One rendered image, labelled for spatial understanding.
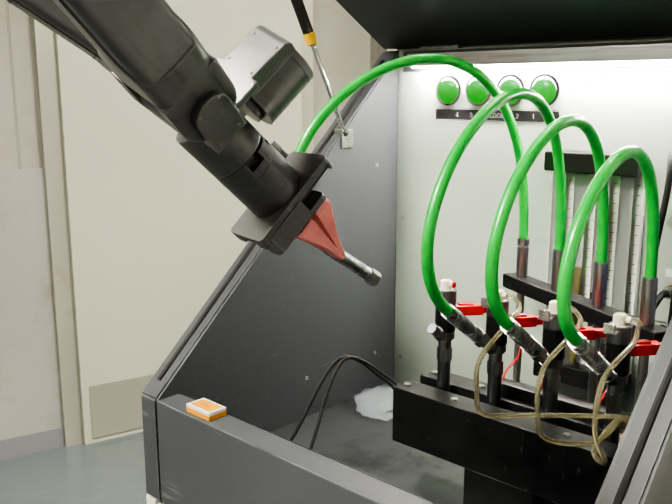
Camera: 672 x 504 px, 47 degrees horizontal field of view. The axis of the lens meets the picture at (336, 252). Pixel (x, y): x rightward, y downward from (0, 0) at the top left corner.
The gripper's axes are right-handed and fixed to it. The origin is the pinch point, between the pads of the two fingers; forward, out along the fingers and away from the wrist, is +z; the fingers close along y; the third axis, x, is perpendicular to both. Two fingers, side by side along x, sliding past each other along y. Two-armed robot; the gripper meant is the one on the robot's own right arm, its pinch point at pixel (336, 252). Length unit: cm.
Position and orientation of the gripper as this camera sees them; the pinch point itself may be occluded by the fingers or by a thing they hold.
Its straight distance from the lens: 78.0
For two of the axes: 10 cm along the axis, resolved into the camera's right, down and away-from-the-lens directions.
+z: 6.1, 6.0, 5.3
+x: -5.5, -1.7, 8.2
